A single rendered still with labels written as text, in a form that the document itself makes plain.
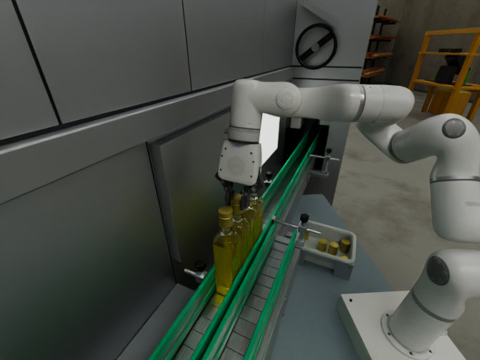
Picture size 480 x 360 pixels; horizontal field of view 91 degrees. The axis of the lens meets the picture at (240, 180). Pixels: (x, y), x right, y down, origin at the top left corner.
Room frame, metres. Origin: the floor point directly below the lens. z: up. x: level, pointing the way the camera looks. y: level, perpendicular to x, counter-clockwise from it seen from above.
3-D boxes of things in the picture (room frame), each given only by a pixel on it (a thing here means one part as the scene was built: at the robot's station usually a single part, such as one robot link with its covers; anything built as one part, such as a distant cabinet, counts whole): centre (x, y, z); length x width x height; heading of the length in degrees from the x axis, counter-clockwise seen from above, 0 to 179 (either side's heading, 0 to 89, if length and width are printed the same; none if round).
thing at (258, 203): (0.61, -0.04, 0.99); 0.06 x 0.06 x 0.21; 64
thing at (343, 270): (0.71, -0.30, 0.79); 0.27 x 0.17 x 0.08; 65
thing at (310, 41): (1.43, -0.41, 1.49); 0.21 x 0.05 x 0.21; 65
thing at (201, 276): (0.44, 0.12, 0.94); 0.07 x 0.04 x 0.13; 65
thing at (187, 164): (0.87, -0.02, 1.15); 0.90 x 0.03 x 0.34; 155
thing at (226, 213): (0.45, 0.03, 1.14); 0.04 x 0.04 x 0.04
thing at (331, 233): (0.70, -0.33, 0.80); 0.22 x 0.17 x 0.09; 65
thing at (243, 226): (0.51, 0.01, 0.99); 0.06 x 0.06 x 0.21; 64
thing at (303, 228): (0.63, -0.19, 0.95); 0.17 x 0.03 x 0.12; 65
